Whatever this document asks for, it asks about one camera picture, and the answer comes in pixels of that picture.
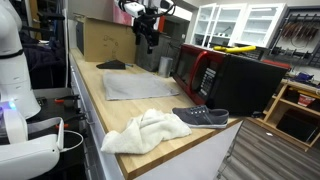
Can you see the orange handled clamp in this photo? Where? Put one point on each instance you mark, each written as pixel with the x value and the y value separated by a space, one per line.
pixel 64 98

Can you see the dark grey felt bin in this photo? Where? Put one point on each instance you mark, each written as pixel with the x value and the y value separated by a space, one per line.
pixel 167 47

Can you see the wooden shelf unit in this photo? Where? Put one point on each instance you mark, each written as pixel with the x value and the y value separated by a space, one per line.
pixel 293 114

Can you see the black pegboard tool rack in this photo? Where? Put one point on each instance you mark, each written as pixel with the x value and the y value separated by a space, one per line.
pixel 297 40

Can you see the white glass-door cabinet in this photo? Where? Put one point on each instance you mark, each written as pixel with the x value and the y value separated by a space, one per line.
pixel 235 24

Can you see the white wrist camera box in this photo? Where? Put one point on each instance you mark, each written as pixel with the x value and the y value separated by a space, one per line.
pixel 134 9

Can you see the white fluffy towel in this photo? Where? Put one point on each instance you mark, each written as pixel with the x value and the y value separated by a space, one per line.
pixel 144 132

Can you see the grey towel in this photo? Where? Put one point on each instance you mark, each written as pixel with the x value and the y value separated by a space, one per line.
pixel 135 86

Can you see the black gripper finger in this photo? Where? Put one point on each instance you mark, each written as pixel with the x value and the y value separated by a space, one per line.
pixel 149 49
pixel 137 40

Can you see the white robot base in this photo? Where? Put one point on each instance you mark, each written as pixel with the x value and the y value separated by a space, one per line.
pixel 32 149

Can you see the grey metal cylinder cup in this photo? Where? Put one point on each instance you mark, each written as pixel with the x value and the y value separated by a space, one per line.
pixel 165 67

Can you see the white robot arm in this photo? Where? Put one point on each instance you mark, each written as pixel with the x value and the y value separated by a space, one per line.
pixel 145 14

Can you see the red and black microwave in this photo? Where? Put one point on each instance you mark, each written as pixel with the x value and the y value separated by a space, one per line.
pixel 219 80

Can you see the large cardboard box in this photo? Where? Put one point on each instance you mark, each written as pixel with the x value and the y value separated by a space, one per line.
pixel 107 41

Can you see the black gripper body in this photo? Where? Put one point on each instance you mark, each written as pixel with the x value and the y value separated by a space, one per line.
pixel 144 27

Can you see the grey canvas sneaker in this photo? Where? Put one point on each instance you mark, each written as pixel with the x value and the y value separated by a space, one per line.
pixel 202 117

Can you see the yellow handled tool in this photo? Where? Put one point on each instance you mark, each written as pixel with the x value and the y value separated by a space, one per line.
pixel 234 49

